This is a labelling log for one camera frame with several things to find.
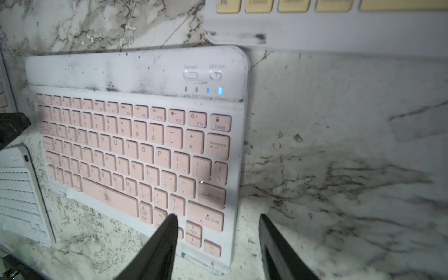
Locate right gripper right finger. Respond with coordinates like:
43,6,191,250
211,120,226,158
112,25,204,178
259,214,319,280

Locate white keyboard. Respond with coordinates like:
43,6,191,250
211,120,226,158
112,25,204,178
1,145,55,247

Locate pink keyboard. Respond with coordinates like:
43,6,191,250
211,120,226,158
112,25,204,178
25,45,249,275
0,52,18,113

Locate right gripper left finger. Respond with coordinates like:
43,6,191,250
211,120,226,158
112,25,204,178
116,214,179,280

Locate near yellow keyboard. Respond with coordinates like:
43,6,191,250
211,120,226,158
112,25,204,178
203,0,448,58

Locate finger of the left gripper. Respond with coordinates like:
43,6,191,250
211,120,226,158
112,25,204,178
0,113,32,150

